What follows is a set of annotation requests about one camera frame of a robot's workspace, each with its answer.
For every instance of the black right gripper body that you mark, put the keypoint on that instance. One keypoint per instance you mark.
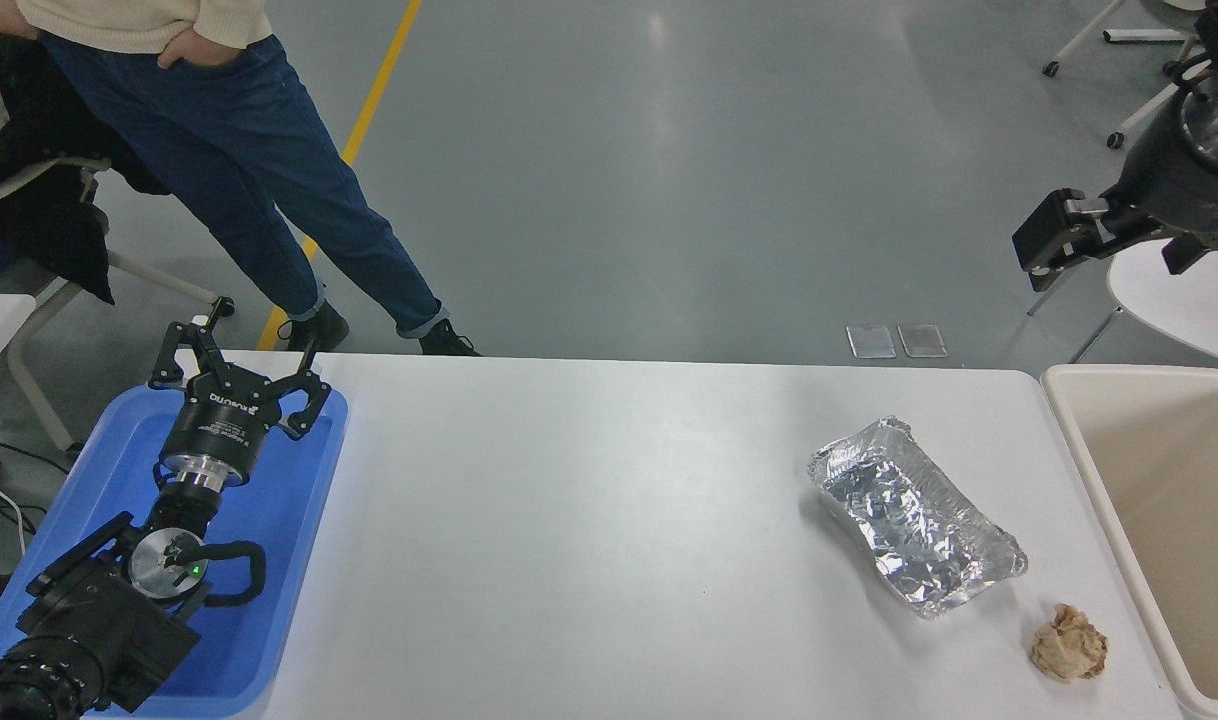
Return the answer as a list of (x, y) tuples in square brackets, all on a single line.
[(1179, 190)]

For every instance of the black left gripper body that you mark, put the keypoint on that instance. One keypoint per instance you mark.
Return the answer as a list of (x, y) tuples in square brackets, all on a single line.
[(214, 425)]

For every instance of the silver foil tray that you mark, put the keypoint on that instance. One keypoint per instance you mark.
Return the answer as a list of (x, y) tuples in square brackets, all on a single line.
[(909, 520)]

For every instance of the clear floor plate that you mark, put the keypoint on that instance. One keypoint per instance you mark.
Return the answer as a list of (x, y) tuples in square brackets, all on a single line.
[(922, 339), (872, 340)]

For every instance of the blue plastic tray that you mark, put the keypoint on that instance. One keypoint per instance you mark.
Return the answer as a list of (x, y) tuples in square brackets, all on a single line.
[(269, 520)]

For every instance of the white round table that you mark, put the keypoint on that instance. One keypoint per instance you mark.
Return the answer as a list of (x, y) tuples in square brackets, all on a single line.
[(1189, 300)]

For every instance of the white wheeled chair base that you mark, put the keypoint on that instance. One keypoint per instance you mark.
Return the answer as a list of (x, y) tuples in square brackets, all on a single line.
[(1139, 35)]

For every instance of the person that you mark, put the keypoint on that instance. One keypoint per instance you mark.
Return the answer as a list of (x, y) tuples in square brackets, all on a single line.
[(249, 150)]

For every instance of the black jacket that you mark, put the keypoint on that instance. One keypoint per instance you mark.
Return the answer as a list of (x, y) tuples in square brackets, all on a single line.
[(49, 210)]

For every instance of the large pale bin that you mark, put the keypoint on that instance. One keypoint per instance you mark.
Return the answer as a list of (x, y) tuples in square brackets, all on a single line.
[(1169, 480)]

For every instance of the crumpled tan paper ball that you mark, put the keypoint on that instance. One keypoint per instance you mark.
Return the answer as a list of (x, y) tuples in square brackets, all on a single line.
[(1069, 645)]

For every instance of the white frame chair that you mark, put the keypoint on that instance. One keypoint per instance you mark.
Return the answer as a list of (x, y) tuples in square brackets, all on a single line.
[(39, 320)]

